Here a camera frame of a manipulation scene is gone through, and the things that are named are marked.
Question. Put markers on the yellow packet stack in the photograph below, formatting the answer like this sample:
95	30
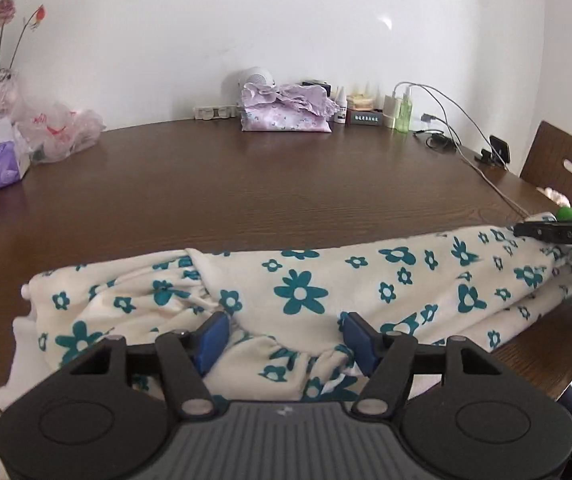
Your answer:
360	101

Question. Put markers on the smartphone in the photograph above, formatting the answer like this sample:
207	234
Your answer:
500	149

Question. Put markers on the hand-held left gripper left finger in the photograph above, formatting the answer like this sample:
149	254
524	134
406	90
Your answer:
213	341

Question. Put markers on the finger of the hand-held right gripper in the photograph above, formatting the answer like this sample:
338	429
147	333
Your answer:
555	234

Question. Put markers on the green object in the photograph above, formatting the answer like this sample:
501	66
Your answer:
569	213

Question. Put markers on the folded pink floral garment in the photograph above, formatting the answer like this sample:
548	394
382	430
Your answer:
286	117

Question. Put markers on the white wall socket strip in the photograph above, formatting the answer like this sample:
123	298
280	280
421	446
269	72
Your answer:
216	112

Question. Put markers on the small white bottle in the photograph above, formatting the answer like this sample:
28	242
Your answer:
341	110

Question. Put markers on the brown wooden chair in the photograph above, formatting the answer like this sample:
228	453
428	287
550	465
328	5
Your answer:
550	150

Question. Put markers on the white round speaker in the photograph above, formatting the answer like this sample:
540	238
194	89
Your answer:
258	79

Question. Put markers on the dark labelled box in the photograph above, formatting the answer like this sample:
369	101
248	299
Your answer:
365	118

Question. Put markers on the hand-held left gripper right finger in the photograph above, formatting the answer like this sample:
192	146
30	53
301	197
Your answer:
358	342

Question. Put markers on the green spray bottle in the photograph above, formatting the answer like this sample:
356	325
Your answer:
402	117

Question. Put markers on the clear red-printed plastic bag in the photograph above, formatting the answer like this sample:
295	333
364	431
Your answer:
58	127

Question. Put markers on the small black device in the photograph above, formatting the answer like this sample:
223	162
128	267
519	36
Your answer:
316	85

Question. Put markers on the cream teal-flowered garment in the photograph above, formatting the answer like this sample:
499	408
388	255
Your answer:
316	280

